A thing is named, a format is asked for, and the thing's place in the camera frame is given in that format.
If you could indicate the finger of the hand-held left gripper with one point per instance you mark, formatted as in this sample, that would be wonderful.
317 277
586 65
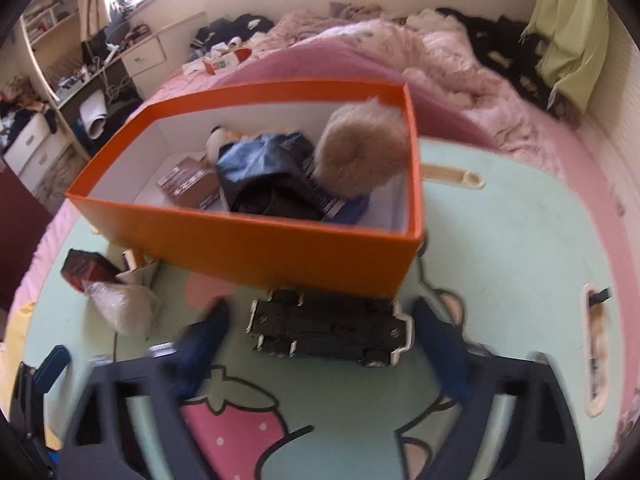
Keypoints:
52 367

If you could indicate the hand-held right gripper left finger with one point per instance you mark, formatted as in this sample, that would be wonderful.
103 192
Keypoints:
200 350

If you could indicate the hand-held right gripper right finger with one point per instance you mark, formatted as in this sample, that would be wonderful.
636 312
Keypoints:
445 355

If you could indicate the orange cardboard box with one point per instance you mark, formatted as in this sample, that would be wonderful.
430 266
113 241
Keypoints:
250 255

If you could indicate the black toy car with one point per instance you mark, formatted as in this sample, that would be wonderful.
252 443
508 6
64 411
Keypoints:
325 325

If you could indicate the black glossy pouch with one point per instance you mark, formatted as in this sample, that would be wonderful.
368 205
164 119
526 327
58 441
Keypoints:
260 165

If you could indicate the beige fur ball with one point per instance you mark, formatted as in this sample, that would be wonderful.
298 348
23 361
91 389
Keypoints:
350 150

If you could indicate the green cartoon-print desktop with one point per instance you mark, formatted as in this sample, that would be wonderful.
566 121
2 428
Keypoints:
525 260

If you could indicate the yellow cushion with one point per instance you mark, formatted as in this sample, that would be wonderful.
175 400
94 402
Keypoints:
12 340

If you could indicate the clear plastic bag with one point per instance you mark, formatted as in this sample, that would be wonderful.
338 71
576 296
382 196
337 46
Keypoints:
125 307

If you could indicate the small cream container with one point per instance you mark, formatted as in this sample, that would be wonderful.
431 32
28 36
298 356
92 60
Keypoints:
137 275

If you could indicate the red and black box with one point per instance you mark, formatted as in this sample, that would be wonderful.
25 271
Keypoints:
82 265

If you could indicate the dark red wardrobe door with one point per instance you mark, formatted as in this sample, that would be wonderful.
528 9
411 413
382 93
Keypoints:
20 235

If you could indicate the small brown box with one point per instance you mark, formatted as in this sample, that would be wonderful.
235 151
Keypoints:
190 185

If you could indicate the small plush toy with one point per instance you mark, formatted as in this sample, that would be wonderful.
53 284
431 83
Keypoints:
220 137

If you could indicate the white drawer cabinet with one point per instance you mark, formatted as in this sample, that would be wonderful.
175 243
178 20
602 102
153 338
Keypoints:
30 150

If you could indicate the pink bed sheet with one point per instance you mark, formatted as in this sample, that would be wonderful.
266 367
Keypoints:
590 170

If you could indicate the white appliance under desk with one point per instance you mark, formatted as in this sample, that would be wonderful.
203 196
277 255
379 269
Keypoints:
95 115

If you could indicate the red and white carton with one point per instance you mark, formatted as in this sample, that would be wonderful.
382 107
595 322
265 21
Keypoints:
225 62

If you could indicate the pink quilt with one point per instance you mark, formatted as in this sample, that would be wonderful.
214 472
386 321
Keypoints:
450 60

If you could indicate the cream desk drawer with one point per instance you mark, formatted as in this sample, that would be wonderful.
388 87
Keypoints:
145 57

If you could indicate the white shelf and desk unit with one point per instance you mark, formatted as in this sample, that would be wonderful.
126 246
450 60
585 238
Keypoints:
39 67

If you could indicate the dark red pillow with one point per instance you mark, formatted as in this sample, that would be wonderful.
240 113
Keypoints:
350 65

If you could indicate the black clothing pile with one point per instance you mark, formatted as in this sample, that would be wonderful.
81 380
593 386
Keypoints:
500 40

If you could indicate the black and white clothes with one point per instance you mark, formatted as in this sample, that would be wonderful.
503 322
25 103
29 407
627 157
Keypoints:
235 27

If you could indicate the light green curtain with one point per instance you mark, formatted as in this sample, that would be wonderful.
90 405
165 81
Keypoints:
570 25

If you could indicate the beige clothing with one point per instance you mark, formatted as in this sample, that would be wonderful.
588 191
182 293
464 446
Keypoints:
355 12

